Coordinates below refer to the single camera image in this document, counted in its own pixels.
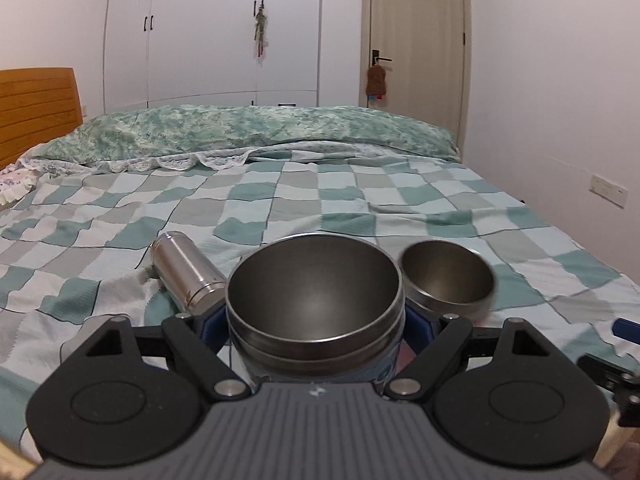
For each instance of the white wardrobe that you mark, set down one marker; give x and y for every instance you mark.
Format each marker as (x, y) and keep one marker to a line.
(200, 35)

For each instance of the green floral pillow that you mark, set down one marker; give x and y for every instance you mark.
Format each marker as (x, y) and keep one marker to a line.
(240, 127)

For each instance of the small steel cup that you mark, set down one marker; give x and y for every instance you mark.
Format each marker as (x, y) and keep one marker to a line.
(445, 275)

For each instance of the brown hanging plush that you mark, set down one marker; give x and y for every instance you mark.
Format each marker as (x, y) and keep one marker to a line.
(376, 80)

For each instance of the white wall socket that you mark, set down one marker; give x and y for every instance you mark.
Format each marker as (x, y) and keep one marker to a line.
(608, 190)

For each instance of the white lace-edged cloth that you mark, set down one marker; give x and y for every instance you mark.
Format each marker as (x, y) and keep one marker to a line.
(210, 159)

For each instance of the large steel cup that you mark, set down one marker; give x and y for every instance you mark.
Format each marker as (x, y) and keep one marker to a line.
(315, 285)

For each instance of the hanging ornament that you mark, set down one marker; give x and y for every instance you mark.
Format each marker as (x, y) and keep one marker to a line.
(260, 30)

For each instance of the checked bedsheet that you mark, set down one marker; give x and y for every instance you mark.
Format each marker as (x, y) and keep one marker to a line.
(300, 200)

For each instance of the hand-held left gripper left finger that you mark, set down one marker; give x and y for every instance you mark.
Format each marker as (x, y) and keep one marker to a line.
(212, 329)

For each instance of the steel flask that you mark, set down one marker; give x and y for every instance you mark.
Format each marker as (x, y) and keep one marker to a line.
(185, 272)

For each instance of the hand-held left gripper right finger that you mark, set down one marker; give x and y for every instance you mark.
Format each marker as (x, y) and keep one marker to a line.
(422, 332)

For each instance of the wooden headboard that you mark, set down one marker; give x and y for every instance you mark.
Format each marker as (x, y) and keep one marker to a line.
(37, 105)

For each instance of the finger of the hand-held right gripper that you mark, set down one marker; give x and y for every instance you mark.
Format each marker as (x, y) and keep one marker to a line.
(627, 331)
(607, 367)

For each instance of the cream door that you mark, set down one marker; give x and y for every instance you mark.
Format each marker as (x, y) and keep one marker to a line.
(420, 35)

